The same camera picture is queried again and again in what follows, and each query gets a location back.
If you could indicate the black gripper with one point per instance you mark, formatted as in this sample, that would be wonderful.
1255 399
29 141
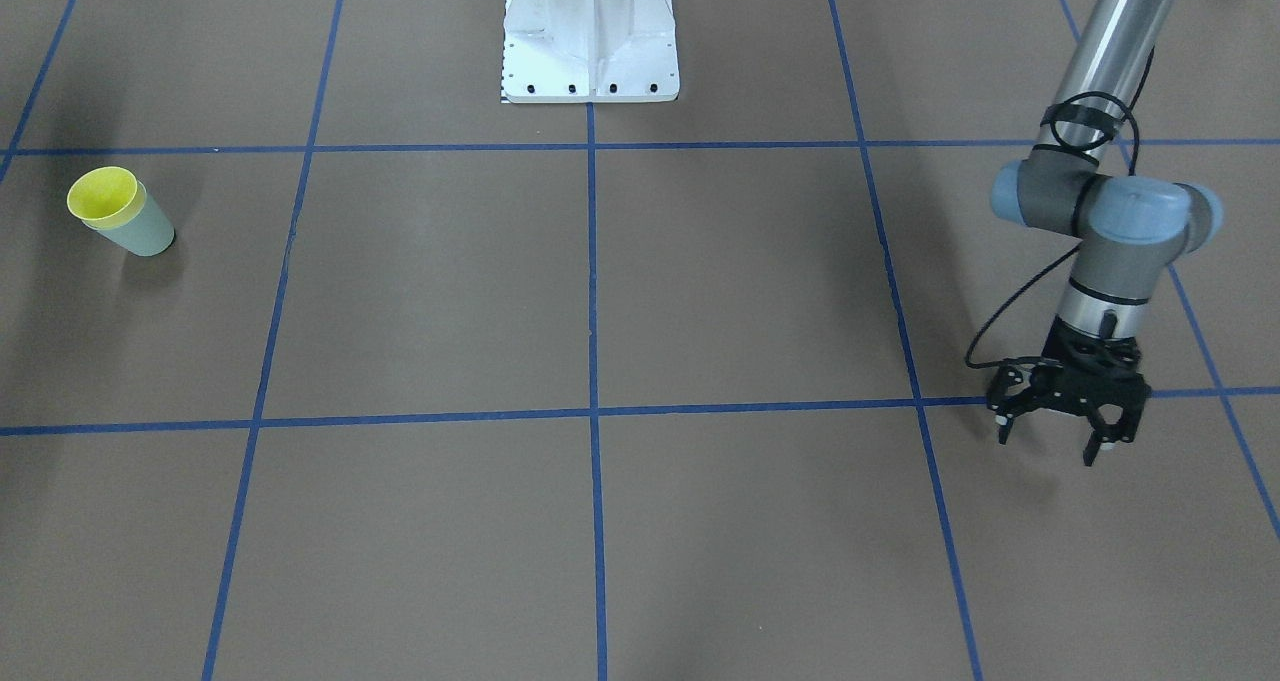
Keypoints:
1016 398

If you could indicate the yellow cup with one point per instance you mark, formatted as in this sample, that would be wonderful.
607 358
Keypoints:
107 198

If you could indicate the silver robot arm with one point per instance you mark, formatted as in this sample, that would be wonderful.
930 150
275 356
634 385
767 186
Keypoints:
1081 180

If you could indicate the green cup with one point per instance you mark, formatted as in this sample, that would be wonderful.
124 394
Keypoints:
147 232

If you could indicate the white camera stand column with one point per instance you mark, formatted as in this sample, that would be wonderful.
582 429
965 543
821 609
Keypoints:
589 51

